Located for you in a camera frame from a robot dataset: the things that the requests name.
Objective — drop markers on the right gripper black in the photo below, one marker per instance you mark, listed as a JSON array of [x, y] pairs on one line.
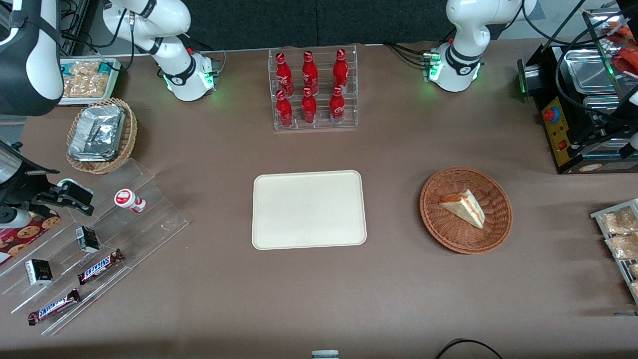
[[26, 189]]

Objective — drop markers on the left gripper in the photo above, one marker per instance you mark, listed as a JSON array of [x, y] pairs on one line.
[[604, 127]]

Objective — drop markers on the triangular sandwich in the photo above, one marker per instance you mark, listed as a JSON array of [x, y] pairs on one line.
[[464, 208]]

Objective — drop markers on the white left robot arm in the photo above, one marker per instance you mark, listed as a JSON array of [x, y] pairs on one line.
[[466, 30]]

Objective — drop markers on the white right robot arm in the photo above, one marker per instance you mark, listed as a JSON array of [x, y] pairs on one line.
[[169, 30]]

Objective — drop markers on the light wicker basket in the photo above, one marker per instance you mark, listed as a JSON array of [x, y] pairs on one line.
[[128, 134]]

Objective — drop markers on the grey metal snack tray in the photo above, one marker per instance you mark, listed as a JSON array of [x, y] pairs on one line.
[[618, 269]]

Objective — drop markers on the white snack tray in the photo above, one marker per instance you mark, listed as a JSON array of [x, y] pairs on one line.
[[113, 75]]

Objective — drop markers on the brown round wicker basket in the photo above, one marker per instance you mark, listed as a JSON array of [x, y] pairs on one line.
[[448, 234]]

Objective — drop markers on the cream plastic tray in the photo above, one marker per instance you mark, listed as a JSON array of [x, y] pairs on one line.
[[309, 209]]

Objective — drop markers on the small black carton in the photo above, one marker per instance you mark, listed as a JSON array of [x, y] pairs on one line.
[[39, 272], [88, 240]]

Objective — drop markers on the red white yogurt bottle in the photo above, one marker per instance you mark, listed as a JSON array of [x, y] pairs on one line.
[[127, 199]]

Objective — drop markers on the steel warmer pan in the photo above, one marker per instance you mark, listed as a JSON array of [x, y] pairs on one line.
[[595, 102], [588, 70]]

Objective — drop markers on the red cookie box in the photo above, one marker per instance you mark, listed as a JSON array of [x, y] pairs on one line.
[[25, 237]]

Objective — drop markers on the black food warmer display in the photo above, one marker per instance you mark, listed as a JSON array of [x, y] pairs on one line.
[[563, 144]]

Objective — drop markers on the stacked aluminium foil containers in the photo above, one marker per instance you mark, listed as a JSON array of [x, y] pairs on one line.
[[97, 132]]

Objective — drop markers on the snickers chocolate bar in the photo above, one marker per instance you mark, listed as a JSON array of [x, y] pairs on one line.
[[54, 306], [99, 267]]

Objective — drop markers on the clear bag of nut snacks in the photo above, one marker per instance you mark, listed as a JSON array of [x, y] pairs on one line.
[[634, 270], [635, 289], [623, 247], [84, 68], [84, 86], [618, 222]]

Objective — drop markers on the red packaged food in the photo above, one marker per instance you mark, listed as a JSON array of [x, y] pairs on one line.
[[629, 62]]

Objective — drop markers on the clear acrylic step display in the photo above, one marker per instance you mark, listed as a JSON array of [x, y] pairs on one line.
[[149, 229]]

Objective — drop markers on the red emergency stop button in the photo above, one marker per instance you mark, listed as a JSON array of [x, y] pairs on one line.
[[551, 115]]

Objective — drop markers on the red cola bottle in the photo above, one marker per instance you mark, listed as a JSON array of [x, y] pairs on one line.
[[284, 75], [284, 110], [337, 106], [340, 72], [310, 74], [309, 107]]

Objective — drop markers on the brown tablecloth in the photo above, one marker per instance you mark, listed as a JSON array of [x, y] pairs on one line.
[[309, 299]]

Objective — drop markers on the clear acrylic bottle rack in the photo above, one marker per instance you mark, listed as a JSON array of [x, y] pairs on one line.
[[321, 60]]

